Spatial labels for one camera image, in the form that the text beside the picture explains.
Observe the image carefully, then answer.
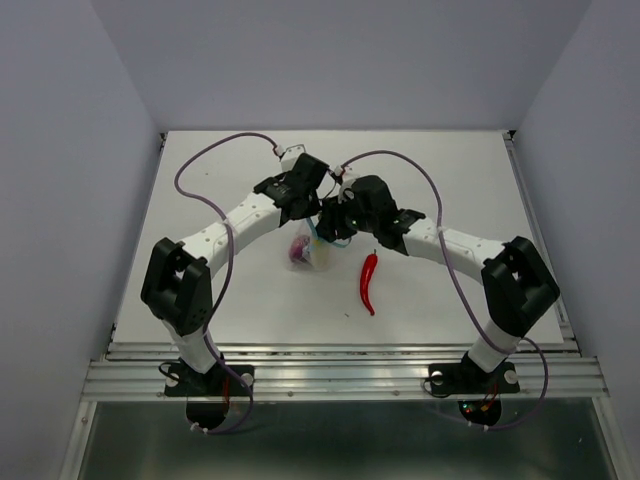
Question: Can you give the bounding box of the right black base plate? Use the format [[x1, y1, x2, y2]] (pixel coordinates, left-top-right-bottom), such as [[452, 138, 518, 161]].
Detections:
[[422, 362, 520, 398]]

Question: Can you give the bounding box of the aluminium rail frame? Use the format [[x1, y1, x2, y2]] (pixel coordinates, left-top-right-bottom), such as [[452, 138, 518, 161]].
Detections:
[[62, 131, 637, 479]]

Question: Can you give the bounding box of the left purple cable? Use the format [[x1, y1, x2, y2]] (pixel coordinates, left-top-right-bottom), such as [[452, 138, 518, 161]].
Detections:
[[173, 131, 286, 435]]

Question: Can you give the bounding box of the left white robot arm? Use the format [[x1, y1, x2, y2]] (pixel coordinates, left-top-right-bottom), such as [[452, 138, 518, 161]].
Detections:
[[141, 153, 329, 394]]

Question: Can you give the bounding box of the red chili pepper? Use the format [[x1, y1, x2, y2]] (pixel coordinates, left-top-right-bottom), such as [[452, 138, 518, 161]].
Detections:
[[359, 250, 378, 316]]

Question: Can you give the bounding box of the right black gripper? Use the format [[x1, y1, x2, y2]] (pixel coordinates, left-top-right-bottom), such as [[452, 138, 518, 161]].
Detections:
[[313, 189, 377, 243]]

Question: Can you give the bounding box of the white radish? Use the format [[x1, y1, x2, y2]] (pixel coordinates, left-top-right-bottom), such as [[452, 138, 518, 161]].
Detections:
[[309, 239, 335, 271]]

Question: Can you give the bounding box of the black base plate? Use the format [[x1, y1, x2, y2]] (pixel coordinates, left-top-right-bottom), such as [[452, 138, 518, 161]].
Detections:
[[422, 362, 520, 398], [158, 361, 255, 398]]

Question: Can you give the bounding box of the clear zip top bag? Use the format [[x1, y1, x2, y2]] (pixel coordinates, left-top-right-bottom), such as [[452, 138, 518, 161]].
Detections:
[[287, 218, 351, 271]]

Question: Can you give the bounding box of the purple onion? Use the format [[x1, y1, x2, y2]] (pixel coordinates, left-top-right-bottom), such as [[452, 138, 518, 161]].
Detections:
[[288, 235, 311, 264]]

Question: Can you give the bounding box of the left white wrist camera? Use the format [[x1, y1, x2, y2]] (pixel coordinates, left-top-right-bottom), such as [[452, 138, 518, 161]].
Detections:
[[280, 144, 306, 172]]

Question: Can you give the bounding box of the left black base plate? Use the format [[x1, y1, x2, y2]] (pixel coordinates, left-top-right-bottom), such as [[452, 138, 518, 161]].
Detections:
[[158, 361, 255, 398]]

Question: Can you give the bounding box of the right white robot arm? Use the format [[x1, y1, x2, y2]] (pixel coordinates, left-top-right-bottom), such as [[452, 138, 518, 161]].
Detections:
[[316, 175, 560, 390]]

